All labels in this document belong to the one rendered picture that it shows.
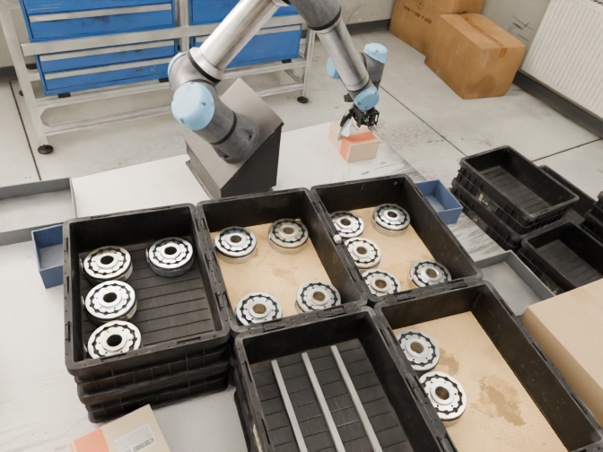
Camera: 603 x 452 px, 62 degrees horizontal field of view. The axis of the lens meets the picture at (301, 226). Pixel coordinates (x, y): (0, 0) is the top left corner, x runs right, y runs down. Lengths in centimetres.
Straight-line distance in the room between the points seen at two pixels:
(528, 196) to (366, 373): 144
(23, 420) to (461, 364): 93
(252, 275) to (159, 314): 24
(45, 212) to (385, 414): 111
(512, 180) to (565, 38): 192
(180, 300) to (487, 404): 70
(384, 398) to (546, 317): 42
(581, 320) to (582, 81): 294
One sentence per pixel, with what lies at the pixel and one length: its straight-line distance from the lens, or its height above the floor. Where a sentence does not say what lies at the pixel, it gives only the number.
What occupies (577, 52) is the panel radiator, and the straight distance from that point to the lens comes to 411.
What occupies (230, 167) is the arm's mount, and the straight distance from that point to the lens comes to 151.
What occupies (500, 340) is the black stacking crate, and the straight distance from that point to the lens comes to 123.
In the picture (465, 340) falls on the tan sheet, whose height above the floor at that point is 83.
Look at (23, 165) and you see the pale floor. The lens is 307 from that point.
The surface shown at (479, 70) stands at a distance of 399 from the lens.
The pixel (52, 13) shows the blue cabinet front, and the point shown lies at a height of 73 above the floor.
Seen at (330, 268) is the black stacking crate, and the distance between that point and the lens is 122.
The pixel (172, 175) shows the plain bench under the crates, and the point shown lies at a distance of 172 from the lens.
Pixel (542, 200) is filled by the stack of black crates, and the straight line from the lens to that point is 237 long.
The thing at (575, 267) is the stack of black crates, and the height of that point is 38.
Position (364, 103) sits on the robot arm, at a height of 102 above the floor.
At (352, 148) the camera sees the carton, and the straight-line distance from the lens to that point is 180.
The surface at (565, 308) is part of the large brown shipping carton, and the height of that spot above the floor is 90.
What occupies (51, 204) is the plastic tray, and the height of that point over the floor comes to 70.
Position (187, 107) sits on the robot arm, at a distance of 138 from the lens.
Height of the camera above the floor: 176
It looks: 43 degrees down
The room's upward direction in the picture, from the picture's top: 9 degrees clockwise
